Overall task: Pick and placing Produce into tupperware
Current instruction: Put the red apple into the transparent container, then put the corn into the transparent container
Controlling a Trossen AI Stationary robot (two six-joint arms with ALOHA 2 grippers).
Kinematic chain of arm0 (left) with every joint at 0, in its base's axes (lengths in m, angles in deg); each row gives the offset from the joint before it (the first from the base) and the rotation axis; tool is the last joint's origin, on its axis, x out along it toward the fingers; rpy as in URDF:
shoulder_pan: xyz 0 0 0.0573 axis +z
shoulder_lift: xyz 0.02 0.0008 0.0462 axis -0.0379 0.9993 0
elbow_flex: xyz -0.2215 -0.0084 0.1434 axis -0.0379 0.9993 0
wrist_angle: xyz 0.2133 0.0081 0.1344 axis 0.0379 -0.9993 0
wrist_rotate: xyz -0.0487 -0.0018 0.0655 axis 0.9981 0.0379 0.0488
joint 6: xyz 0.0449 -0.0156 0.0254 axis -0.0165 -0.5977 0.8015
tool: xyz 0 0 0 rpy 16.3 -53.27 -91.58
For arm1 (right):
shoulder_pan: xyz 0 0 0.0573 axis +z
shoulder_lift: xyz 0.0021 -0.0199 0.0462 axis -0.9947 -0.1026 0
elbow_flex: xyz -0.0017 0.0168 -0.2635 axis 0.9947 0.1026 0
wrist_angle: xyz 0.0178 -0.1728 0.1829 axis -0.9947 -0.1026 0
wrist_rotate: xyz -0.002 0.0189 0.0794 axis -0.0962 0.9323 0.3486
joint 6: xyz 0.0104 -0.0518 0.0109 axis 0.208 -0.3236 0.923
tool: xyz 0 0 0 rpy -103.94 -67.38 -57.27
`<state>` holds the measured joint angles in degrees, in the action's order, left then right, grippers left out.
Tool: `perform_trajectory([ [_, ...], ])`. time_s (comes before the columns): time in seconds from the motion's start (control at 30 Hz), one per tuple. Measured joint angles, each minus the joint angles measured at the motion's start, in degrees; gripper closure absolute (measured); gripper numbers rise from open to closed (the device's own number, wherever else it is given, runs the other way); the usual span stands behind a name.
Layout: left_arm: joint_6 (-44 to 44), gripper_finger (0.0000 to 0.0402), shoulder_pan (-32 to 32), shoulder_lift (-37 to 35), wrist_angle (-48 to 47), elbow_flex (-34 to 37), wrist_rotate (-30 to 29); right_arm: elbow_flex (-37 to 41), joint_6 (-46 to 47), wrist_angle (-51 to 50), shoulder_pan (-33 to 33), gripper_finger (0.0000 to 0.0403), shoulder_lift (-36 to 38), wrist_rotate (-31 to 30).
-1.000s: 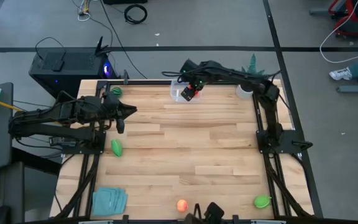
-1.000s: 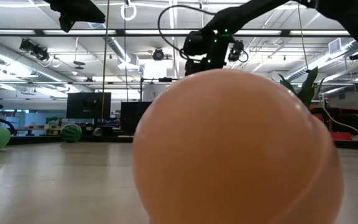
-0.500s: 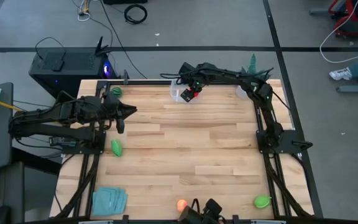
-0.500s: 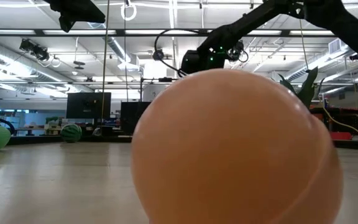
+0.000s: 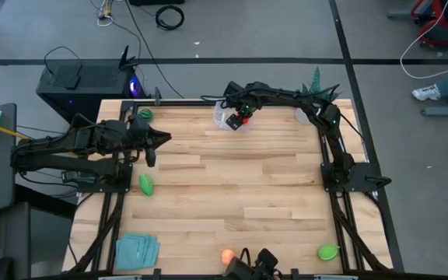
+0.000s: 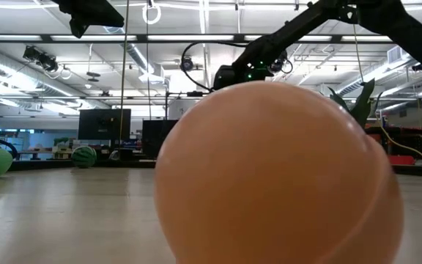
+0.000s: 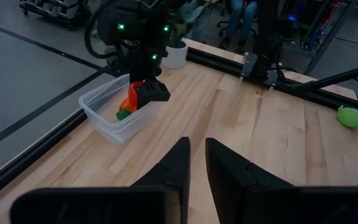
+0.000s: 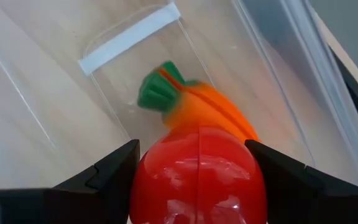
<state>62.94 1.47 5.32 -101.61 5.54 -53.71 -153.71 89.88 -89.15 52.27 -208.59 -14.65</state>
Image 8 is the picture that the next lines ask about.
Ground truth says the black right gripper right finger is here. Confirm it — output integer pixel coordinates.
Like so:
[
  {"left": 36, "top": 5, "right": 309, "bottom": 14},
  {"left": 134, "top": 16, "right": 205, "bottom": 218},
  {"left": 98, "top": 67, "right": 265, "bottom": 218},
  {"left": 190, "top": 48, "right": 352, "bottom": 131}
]
[{"left": 244, "top": 139, "right": 358, "bottom": 224}]

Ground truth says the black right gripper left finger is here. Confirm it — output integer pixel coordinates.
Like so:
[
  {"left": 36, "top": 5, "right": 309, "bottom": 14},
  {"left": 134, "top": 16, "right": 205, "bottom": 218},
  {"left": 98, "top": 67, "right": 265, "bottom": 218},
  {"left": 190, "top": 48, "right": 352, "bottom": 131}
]
[{"left": 0, "top": 139, "right": 141, "bottom": 224}]

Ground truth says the red toy fruit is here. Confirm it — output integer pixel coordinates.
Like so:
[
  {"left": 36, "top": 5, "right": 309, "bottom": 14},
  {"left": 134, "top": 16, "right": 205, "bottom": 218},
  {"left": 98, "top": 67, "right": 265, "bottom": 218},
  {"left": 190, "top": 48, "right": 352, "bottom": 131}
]
[{"left": 129, "top": 126, "right": 269, "bottom": 224}]

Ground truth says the orange toy carrot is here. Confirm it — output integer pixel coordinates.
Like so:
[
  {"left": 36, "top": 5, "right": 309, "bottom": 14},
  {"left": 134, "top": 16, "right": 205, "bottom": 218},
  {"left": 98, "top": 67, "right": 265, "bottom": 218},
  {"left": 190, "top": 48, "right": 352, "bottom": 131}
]
[{"left": 137, "top": 60, "right": 260, "bottom": 144}]

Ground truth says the clear plastic tupperware container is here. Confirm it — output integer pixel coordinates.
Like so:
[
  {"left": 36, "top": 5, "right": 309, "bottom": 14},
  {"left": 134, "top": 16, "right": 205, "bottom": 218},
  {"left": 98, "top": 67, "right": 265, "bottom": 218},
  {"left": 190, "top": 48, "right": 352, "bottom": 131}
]
[{"left": 0, "top": 0, "right": 358, "bottom": 194}]

